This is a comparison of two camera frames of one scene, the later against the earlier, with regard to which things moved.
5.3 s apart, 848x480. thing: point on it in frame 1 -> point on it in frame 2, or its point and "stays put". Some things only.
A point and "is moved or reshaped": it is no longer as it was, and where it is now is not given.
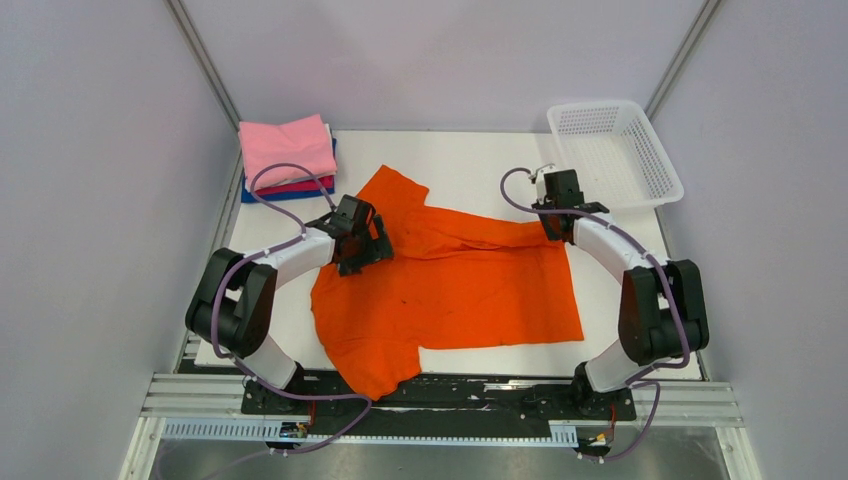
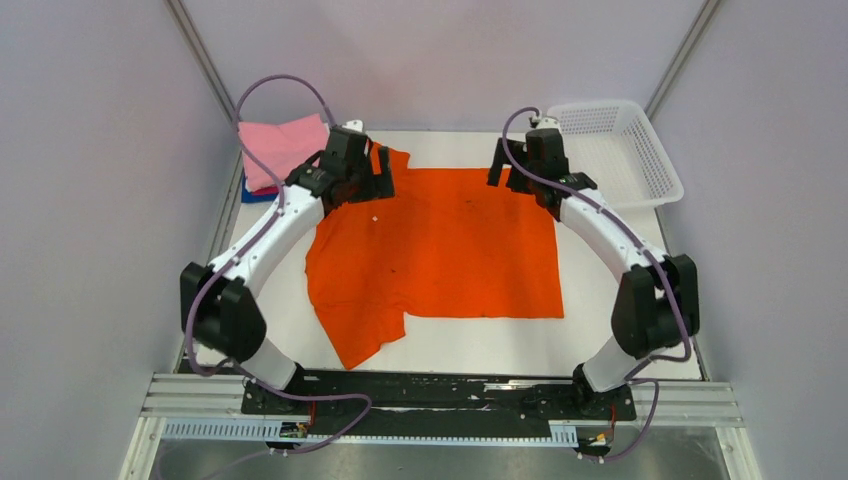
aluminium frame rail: x=207 y=394 stays put
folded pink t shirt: x=303 y=141 stays put
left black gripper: x=351 y=266 -> x=377 y=185
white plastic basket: x=621 y=162 stays put
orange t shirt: x=455 y=280 is moved or reshaped
